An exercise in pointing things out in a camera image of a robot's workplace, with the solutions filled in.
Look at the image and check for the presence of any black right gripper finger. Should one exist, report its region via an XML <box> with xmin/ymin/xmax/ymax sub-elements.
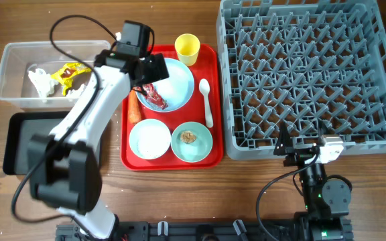
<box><xmin>273</xmin><ymin>122</ymin><xmax>294</xmax><ymax>155</ymax></box>
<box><xmin>318</xmin><ymin>120</ymin><xmax>330</xmax><ymax>137</ymax></box>

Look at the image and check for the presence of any red snack wrapper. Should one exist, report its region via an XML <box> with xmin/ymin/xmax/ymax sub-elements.
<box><xmin>142</xmin><ymin>84</ymin><xmax>168</xmax><ymax>110</ymax></box>

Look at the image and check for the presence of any light blue rice bowl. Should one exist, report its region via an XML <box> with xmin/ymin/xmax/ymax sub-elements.
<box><xmin>129</xmin><ymin>119</ymin><xmax>171</xmax><ymax>158</ymax></box>

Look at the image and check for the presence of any white rice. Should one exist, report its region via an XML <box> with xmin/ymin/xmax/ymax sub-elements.
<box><xmin>134</xmin><ymin>127</ymin><xmax>170</xmax><ymax>159</ymax></box>

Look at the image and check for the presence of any small white tissue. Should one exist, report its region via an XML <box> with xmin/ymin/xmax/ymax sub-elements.
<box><xmin>66</xmin><ymin>84</ymin><xmax>86</xmax><ymax>98</ymax></box>

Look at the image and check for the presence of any yellow sauce wrapper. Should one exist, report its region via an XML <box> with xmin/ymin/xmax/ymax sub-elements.
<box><xmin>50</xmin><ymin>62</ymin><xmax>92</xmax><ymax>96</ymax></box>

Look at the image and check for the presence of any large white tissue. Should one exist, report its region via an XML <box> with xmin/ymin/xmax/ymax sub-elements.
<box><xmin>28</xmin><ymin>68</ymin><xmax>58</xmax><ymax>98</ymax></box>

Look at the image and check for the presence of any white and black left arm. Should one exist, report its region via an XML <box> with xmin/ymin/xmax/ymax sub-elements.
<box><xmin>11</xmin><ymin>21</ymin><xmax>169</xmax><ymax>240</ymax></box>

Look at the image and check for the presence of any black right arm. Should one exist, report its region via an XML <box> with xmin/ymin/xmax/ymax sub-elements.
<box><xmin>273</xmin><ymin>121</ymin><xmax>354</xmax><ymax>240</ymax></box>

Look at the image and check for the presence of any grey plastic dishwasher rack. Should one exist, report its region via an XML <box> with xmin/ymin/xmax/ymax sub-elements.
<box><xmin>216</xmin><ymin>1</ymin><xmax>386</xmax><ymax>160</ymax></box>

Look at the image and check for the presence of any light blue plate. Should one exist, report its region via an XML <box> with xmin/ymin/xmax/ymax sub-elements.
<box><xmin>136</xmin><ymin>58</ymin><xmax>195</xmax><ymax>112</ymax></box>

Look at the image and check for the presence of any yellow plastic cup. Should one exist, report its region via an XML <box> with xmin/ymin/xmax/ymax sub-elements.
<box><xmin>174</xmin><ymin>33</ymin><xmax>200</xmax><ymax>66</ymax></box>

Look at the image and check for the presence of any orange carrot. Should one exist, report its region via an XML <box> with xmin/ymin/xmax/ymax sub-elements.
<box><xmin>127</xmin><ymin>90</ymin><xmax>142</xmax><ymax>125</ymax></box>

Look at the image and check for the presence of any white plastic spoon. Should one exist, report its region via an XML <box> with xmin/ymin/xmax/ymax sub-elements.
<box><xmin>199</xmin><ymin>78</ymin><xmax>214</xmax><ymax>128</ymax></box>

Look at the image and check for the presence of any red plastic tray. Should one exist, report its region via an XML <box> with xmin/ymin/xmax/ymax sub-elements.
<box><xmin>120</xmin><ymin>44</ymin><xmax>224</xmax><ymax>171</ymax></box>

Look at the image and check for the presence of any brown food scrap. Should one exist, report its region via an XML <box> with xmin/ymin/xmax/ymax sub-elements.
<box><xmin>180</xmin><ymin>131</ymin><xmax>196</xmax><ymax>144</ymax></box>

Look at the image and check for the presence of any light blue bowl with scrap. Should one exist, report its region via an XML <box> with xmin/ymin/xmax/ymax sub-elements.
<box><xmin>171</xmin><ymin>122</ymin><xmax>213</xmax><ymax>163</ymax></box>

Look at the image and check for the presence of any clear plastic bin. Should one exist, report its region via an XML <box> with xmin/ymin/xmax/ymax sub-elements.
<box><xmin>0</xmin><ymin>40</ymin><xmax>111</xmax><ymax>109</ymax></box>

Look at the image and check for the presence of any black plastic tray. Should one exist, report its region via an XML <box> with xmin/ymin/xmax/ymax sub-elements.
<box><xmin>2</xmin><ymin>110</ymin><xmax>103</xmax><ymax>175</ymax></box>

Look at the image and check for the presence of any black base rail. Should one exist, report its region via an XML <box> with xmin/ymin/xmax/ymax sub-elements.
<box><xmin>54</xmin><ymin>219</ymin><xmax>354</xmax><ymax>241</ymax></box>

